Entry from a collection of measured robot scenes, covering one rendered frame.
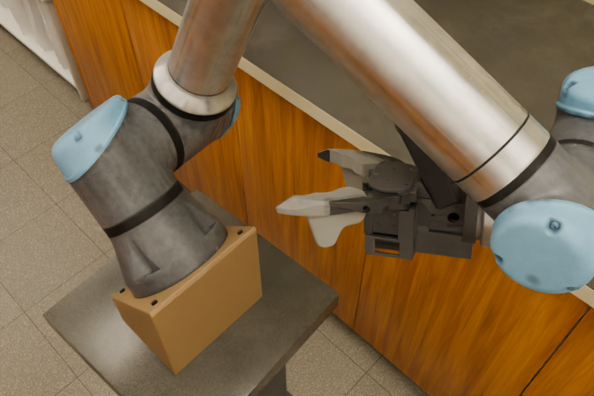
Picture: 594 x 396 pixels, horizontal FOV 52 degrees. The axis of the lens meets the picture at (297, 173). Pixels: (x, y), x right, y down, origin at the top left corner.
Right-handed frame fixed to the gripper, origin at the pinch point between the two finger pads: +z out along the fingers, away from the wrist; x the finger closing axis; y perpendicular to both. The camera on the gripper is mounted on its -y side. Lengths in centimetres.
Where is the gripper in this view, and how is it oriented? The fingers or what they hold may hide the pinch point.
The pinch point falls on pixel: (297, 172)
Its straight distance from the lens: 68.5
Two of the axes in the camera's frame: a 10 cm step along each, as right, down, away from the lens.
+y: 0.5, 9.1, 4.1
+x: 3.2, -4.0, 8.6
